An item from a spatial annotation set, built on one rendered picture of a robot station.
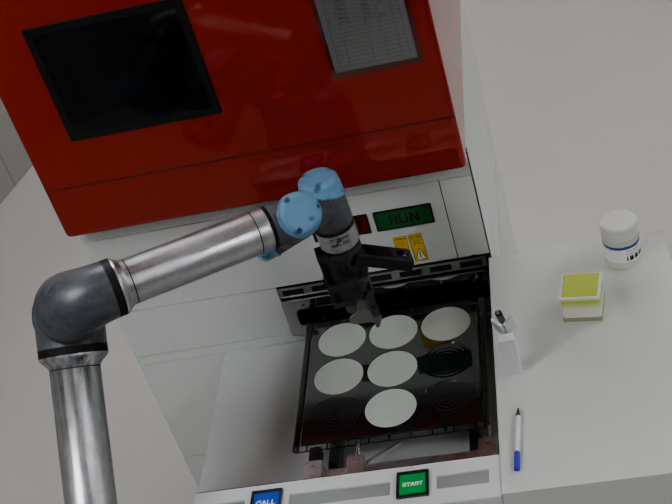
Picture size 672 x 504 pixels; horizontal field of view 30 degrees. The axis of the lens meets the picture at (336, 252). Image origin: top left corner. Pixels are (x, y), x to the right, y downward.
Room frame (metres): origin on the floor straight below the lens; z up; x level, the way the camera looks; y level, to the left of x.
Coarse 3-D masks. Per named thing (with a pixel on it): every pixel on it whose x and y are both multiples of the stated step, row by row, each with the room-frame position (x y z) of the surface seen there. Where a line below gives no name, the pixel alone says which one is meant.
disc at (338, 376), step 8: (336, 360) 1.92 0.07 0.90; (344, 360) 1.91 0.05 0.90; (352, 360) 1.90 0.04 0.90; (320, 368) 1.91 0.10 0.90; (328, 368) 1.90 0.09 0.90; (336, 368) 1.89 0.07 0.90; (344, 368) 1.89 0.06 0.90; (352, 368) 1.88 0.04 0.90; (360, 368) 1.87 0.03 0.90; (320, 376) 1.89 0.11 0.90; (328, 376) 1.88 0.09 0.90; (336, 376) 1.87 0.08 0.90; (344, 376) 1.86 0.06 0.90; (352, 376) 1.86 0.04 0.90; (360, 376) 1.85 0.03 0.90; (320, 384) 1.86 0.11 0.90; (328, 384) 1.86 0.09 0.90; (336, 384) 1.85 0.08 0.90; (344, 384) 1.84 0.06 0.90; (352, 384) 1.83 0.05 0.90; (328, 392) 1.83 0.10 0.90; (336, 392) 1.83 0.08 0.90
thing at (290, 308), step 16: (448, 272) 2.02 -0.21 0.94; (464, 272) 2.01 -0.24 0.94; (480, 272) 1.99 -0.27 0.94; (384, 288) 2.04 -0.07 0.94; (400, 288) 2.03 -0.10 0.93; (416, 288) 2.03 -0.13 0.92; (432, 288) 2.02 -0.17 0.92; (288, 304) 2.09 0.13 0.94; (304, 304) 2.09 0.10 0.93; (320, 304) 2.08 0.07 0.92; (416, 304) 2.04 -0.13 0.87; (432, 304) 2.02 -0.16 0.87; (288, 320) 2.10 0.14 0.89; (304, 320) 2.11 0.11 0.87; (320, 320) 2.09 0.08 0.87
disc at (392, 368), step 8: (392, 352) 1.89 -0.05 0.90; (400, 352) 1.88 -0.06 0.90; (376, 360) 1.88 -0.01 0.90; (384, 360) 1.87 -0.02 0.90; (392, 360) 1.86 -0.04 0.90; (400, 360) 1.86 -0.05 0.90; (408, 360) 1.85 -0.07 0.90; (416, 360) 1.84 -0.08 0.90; (368, 368) 1.86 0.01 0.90; (376, 368) 1.86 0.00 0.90; (384, 368) 1.85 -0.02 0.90; (392, 368) 1.84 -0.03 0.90; (400, 368) 1.84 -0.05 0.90; (408, 368) 1.83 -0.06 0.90; (416, 368) 1.82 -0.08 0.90; (368, 376) 1.84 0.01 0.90; (376, 376) 1.83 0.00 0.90; (384, 376) 1.83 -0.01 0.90; (392, 376) 1.82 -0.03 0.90; (400, 376) 1.81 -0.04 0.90; (408, 376) 1.81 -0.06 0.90; (376, 384) 1.81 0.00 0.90; (384, 384) 1.81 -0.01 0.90; (392, 384) 1.80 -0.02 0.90
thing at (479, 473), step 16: (432, 464) 1.51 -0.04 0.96; (448, 464) 1.50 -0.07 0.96; (464, 464) 1.49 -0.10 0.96; (480, 464) 1.47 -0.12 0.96; (496, 464) 1.46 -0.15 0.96; (304, 480) 1.57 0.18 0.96; (320, 480) 1.56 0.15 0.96; (336, 480) 1.54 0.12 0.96; (352, 480) 1.53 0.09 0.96; (368, 480) 1.52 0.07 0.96; (384, 480) 1.51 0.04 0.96; (432, 480) 1.47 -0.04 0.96; (448, 480) 1.47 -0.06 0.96; (464, 480) 1.46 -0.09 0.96; (480, 480) 1.44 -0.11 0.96; (496, 480) 1.43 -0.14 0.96; (208, 496) 1.60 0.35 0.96; (224, 496) 1.59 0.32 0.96; (240, 496) 1.58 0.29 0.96; (288, 496) 1.54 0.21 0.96; (304, 496) 1.53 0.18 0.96; (320, 496) 1.52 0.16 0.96; (336, 496) 1.51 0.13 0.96; (352, 496) 1.50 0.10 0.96; (368, 496) 1.49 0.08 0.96; (384, 496) 1.47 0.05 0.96; (432, 496) 1.44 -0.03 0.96; (448, 496) 1.43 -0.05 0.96; (464, 496) 1.42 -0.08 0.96; (480, 496) 1.41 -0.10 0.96; (496, 496) 1.40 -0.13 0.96
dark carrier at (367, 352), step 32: (416, 320) 1.96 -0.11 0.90; (320, 352) 1.96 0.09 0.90; (352, 352) 1.93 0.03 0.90; (384, 352) 1.89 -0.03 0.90; (416, 352) 1.86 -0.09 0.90; (448, 352) 1.84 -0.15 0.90; (416, 384) 1.78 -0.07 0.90; (448, 384) 1.75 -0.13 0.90; (480, 384) 1.73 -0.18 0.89; (320, 416) 1.78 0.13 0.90; (352, 416) 1.75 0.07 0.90; (416, 416) 1.69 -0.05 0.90; (448, 416) 1.67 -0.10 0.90; (480, 416) 1.64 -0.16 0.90
